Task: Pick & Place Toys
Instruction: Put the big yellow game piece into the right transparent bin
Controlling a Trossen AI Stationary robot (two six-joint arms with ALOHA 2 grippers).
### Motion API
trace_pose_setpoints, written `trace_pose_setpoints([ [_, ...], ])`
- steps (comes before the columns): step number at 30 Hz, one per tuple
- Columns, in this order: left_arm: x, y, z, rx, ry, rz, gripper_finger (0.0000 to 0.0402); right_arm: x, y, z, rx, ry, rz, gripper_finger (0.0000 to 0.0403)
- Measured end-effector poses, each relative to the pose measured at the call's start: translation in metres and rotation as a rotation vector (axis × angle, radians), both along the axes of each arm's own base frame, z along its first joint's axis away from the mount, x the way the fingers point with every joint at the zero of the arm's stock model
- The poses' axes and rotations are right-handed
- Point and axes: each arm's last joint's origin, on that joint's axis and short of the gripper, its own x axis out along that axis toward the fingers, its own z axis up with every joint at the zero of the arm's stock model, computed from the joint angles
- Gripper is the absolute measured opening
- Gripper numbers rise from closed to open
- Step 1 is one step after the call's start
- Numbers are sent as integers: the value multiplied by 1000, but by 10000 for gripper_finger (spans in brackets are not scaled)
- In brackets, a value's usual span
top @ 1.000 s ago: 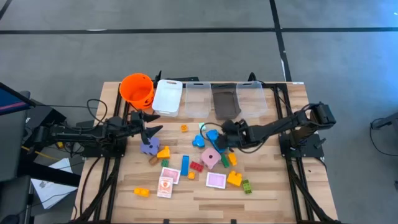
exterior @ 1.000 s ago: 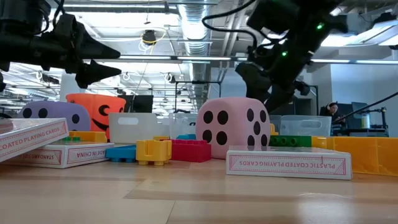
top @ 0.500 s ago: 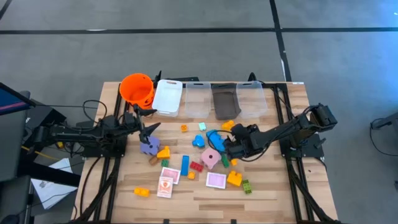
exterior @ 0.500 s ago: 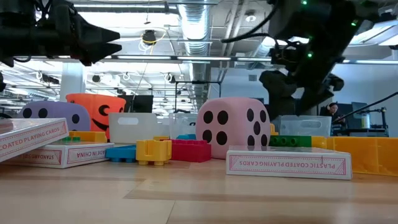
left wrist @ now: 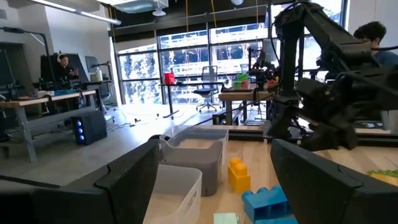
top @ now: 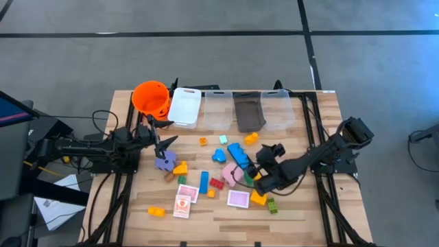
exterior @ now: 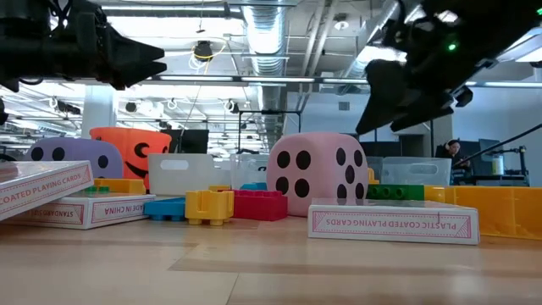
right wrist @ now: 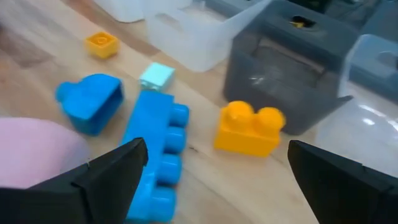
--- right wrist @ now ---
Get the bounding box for clear plastic bin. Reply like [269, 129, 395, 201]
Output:
[145, 0, 273, 73]
[314, 33, 398, 179]

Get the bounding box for small orange square block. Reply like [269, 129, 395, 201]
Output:
[85, 30, 121, 60]

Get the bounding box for long blue four-stud block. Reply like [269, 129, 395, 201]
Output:
[120, 90, 190, 224]

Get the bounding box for blue rounded hollow block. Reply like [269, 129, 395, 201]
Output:
[55, 73, 125, 136]

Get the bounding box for pink foam die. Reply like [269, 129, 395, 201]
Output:
[0, 117, 91, 190]

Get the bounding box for yellow two-stud block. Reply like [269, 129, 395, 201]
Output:
[213, 100, 287, 158]

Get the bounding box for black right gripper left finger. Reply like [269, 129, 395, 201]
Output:
[0, 138, 149, 224]

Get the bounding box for mint green cube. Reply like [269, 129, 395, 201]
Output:
[138, 62, 176, 93]

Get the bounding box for grey translucent plastic bin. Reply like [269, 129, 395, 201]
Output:
[223, 0, 361, 136]

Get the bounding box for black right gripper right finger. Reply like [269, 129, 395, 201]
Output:
[287, 139, 398, 224]

